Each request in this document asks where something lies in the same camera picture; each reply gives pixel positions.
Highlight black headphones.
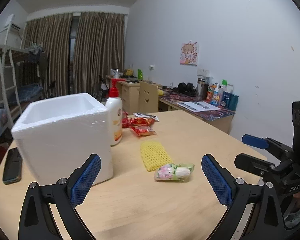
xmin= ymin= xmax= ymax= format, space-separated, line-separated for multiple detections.
xmin=178 ymin=82 xmax=197 ymax=97

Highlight wooden smiley chair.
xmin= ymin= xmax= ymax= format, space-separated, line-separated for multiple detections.
xmin=139 ymin=82 xmax=159 ymax=114

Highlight white styrofoam box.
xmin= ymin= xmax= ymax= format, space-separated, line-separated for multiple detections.
xmin=11 ymin=93 xmax=113 ymax=185

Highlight metal bunk bed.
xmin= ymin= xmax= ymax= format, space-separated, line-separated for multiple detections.
xmin=0 ymin=27 xmax=44 ymax=136

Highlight black smartphone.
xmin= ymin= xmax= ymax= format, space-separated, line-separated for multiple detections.
xmin=2 ymin=148 xmax=23 ymax=185

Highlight printed paper sheet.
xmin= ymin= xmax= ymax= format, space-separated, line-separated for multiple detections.
xmin=177 ymin=101 xmax=221 ymax=113

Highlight orange snack packet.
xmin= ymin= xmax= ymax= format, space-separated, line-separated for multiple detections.
xmin=130 ymin=117 xmax=156 ymax=137

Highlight anime wall picture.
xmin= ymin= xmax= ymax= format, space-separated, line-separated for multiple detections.
xmin=180 ymin=41 xmax=199 ymax=66

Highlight wooden drawer cabinet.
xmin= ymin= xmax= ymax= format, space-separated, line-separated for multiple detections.
xmin=105 ymin=76 xmax=163 ymax=114

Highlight floral tissue pack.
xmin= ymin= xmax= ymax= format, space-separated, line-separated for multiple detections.
xmin=154 ymin=163 xmax=195 ymax=182

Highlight green bottle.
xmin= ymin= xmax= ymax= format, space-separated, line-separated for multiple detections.
xmin=138 ymin=69 xmax=143 ymax=81

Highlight red snack packet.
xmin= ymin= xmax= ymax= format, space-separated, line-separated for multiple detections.
xmin=122 ymin=111 xmax=132 ymax=128

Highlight toiletry bottles group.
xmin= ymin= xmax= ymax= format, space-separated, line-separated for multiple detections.
xmin=196 ymin=75 xmax=239 ymax=111

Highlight white lotion pump bottle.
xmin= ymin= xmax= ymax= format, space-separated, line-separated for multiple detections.
xmin=105 ymin=79 xmax=122 ymax=146

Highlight white air conditioner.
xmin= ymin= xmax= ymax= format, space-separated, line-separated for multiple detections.
xmin=5 ymin=14 xmax=21 ymax=32

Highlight brown curtains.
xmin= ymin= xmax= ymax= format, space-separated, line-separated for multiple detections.
xmin=24 ymin=12 xmax=125 ymax=96

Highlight yellow foam fruit net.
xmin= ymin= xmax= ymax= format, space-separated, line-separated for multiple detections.
xmin=140 ymin=141 xmax=173 ymax=172

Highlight wooden desk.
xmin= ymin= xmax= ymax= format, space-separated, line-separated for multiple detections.
xmin=159 ymin=91 xmax=235 ymax=134

